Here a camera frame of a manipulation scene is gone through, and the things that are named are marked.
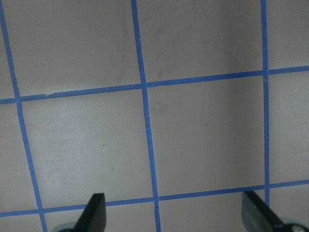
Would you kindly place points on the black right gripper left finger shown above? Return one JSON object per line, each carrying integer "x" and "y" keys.
{"x": 93, "y": 218}

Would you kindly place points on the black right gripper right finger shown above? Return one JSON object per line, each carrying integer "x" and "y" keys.
{"x": 257, "y": 216}

